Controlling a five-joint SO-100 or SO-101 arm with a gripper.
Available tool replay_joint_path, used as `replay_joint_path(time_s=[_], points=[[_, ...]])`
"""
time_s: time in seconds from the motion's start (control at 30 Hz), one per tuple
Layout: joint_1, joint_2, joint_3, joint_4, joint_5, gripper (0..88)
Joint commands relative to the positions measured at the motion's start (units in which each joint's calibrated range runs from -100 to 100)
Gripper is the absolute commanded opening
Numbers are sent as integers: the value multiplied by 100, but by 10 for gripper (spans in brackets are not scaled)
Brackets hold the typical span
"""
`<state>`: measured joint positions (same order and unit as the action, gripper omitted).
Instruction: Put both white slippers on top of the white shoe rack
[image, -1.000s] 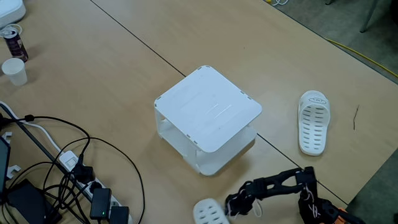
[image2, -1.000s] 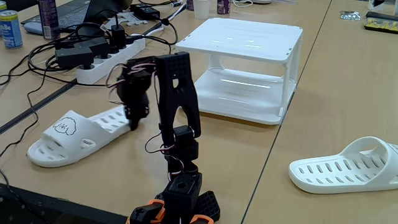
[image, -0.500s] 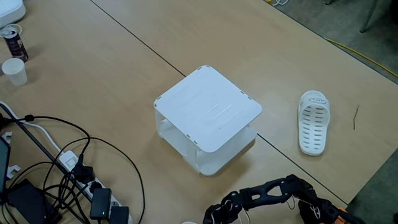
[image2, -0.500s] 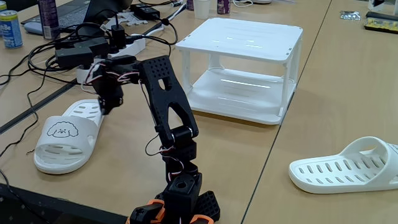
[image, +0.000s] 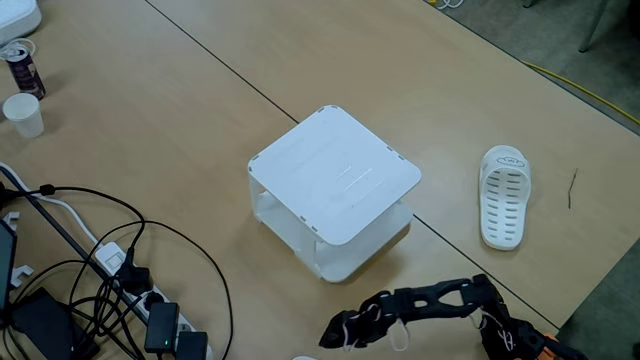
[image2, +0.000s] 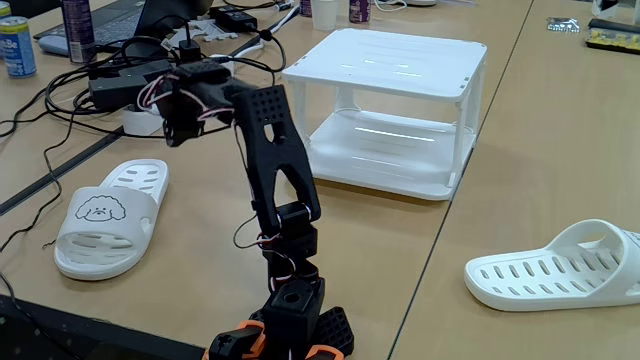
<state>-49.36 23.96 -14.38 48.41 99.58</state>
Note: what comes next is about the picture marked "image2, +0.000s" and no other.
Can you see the white slipper poodle print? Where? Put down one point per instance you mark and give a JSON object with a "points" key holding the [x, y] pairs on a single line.
{"points": [[125, 230]]}

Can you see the white two-tier shoe rack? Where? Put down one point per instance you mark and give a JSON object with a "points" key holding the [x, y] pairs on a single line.
{"points": [[390, 60]]}

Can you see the white power strip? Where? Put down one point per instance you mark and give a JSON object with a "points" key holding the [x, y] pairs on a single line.
{"points": [[140, 122]]}

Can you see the black adapter green light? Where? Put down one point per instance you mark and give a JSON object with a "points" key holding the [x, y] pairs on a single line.
{"points": [[150, 69]]}

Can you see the black plug-in adapter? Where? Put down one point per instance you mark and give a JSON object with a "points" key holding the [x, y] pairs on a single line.
{"points": [[115, 92]]}

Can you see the black power adapter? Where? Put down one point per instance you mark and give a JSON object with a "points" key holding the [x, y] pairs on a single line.
{"points": [[232, 20]]}

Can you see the dark laptop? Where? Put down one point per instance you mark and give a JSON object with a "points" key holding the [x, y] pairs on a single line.
{"points": [[115, 25]]}

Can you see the tall purple can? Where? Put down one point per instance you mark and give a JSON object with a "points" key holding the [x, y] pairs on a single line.
{"points": [[78, 30]]}

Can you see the pale blue computer mouse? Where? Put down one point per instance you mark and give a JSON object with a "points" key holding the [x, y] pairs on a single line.
{"points": [[52, 46]]}

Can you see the purple drink can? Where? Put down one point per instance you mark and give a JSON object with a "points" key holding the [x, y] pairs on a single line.
{"points": [[360, 10], [306, 7]]}

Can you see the white paper cup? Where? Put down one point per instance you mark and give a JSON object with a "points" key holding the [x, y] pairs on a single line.
{"points": [[325, 15]]}

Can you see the blue drink can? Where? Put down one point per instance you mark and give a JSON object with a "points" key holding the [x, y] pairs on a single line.
{"points": [[17, 50]]}

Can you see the white slipper cloud print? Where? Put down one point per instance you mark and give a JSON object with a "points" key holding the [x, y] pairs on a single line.
{"points": [[500, 300]]}

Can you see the silver foil wrapper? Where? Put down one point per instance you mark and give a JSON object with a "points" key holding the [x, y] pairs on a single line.
{"points": [[562, 25]]}

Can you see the yellow black package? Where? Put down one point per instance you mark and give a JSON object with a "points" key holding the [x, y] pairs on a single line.
{"points": [[612, 40]]}

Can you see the clear plastic box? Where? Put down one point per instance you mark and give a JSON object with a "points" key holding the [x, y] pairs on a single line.
{"points": [[617, 10]]}

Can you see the black wall plug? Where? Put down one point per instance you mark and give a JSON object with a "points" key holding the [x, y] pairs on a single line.
{"points": [[190, 50]]}

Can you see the white printed bracket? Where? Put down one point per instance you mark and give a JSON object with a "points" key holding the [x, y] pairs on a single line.
{"points": [[220, 32], [172, 39]]}

